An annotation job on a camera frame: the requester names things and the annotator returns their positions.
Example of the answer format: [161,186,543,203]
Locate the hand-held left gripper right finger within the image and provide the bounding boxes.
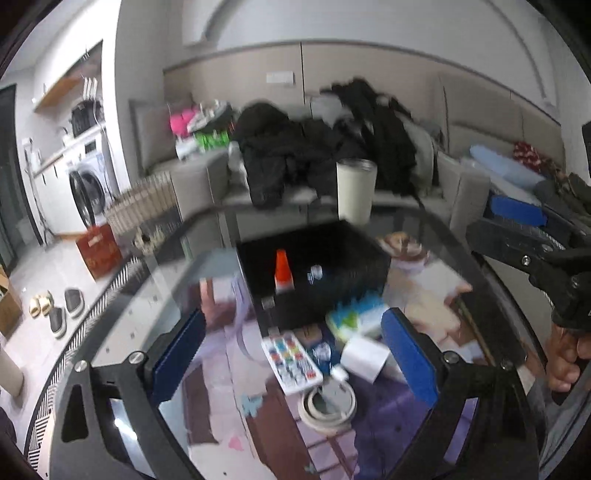
[381,308,540,480]

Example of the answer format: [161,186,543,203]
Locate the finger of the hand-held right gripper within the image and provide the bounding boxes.
[489,195,591,250]
[465,220,571,280]

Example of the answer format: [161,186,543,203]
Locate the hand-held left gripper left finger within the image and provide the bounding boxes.
[48,307,207,480]

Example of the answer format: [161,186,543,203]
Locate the white charger plug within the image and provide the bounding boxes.
[342,336,391,383]

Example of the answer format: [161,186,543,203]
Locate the green blue tissue pack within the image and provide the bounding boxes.
[326,298,389,343]

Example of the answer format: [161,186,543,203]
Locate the remote with coloured buttons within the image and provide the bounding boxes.
[262,333,324,396]

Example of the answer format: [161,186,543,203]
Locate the black storage box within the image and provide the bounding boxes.
[236,220,392,337]

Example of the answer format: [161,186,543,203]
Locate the person's right hand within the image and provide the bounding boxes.
[546,323,583,393]

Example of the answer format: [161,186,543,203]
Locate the printed mat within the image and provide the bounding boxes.
[182,231,490,480]

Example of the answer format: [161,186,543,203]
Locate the light blue roll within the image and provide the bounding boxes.
[470,145,546,186]

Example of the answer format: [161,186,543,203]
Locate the dark grey cloth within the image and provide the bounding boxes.
[536,173,591,219]

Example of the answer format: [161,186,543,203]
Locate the red patterned cloth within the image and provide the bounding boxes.
[512,141,556,175]

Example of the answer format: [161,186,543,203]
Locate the beige cup lid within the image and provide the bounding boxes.
[299,384,357,433]

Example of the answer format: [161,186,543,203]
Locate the grey slipper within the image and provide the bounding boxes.
[65,288,85,319]
[48,307,67,339]

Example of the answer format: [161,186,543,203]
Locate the black white patterned rug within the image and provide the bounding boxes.
[23,256,155,472]

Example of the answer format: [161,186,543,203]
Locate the dog print bag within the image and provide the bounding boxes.
[131,226,158,256]

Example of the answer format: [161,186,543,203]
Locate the red gift box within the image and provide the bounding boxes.
[76,224,123,280]

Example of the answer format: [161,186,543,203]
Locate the orange capped tube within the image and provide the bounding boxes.
[274,249,294,294]

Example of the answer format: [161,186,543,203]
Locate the wicker basket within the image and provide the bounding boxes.
[105,173,178,236]

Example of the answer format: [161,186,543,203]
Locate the black clothing pile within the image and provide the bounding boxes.
[321,78,419,197]

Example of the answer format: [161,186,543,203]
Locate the white cup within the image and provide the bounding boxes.
[336,159,378,225]

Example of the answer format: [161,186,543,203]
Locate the white cylinder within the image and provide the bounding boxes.
[0,346,25,398]

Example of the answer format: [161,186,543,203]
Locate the grey sofa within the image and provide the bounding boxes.
[129,99,495,232]

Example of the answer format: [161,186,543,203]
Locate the cardboard box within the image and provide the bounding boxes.
[0,265,24,339]

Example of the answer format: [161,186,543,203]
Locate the white washing machine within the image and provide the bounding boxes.
[67,127,116,229]

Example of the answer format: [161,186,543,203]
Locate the white cloth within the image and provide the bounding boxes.
[228,142,250,186]

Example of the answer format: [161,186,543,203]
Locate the white base cabinet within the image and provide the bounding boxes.
[28,152,77,237]

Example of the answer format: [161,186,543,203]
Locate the green bag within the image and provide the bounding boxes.
[194,130,230,151]

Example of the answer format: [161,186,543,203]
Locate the grey cushion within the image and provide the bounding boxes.
[129,99,195,172]

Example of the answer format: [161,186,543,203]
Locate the black puffer jacket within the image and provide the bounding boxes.
[233,102,370,208]

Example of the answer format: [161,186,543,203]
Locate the pink plush toy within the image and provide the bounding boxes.
[170,108,197,137]

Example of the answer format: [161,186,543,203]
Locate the round patterned disc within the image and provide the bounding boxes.
[191,99,232,132]

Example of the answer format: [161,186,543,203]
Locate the black countertop appliance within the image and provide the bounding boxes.
[70,102,100,137]

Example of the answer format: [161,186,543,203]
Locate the wooden wall shelf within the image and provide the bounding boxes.
[34,76,84,112]

